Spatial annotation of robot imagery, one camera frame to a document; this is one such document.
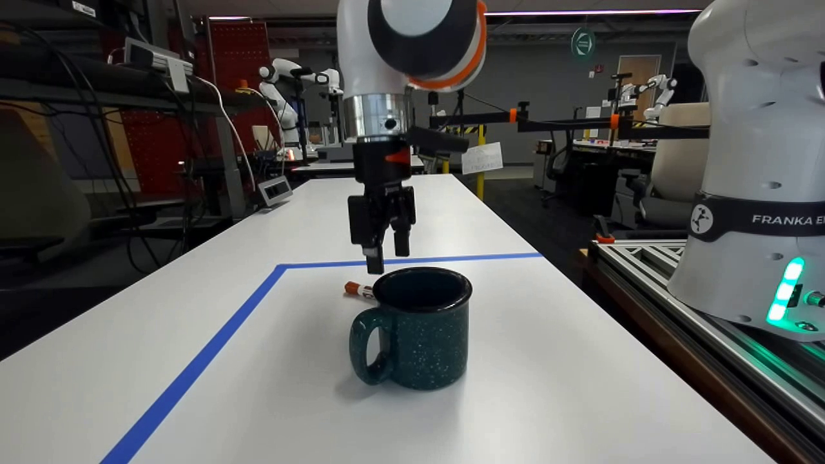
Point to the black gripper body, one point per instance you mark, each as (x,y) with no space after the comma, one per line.
(381,171)

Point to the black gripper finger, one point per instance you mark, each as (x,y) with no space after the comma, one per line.
(403,229)
(372,237)

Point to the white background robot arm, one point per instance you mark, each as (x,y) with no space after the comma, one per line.
(285,106)
(658,92)

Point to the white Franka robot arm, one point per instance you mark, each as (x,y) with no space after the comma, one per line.
(755,131)

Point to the short blue tape line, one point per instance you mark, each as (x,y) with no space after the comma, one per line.
(473,259)

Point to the white paper tag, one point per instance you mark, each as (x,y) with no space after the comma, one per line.
(482,158)

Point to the small grey display device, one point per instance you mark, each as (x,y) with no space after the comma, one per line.
(273,191)

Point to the dark green speckled mug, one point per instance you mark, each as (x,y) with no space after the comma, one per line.
(421,337)

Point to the red cabinet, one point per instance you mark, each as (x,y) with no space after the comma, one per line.
(234,61)

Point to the orange black clamp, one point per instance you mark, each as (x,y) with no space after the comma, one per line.
(604,239)

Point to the long blue tape line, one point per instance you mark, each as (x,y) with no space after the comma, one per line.
(197,364)

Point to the teal round hanging sign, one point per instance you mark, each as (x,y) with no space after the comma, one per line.
(582,43)

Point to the white electronics box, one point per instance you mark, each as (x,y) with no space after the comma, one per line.
(157,57)

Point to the brown door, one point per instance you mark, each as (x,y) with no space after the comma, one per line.
(638,73)

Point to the beige office chair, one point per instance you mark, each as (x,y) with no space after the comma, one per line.
(678,164)

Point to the dark metal shelf rack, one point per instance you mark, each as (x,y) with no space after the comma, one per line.
(53,92)

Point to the black stereo camera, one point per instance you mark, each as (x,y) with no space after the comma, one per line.
(439,143)

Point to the yellow post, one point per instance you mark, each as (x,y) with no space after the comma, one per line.
(481,184)

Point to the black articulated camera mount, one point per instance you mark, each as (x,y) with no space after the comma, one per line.
(558,124)

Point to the aluminium rail robot platform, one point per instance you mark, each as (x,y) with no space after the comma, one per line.
(686,286)

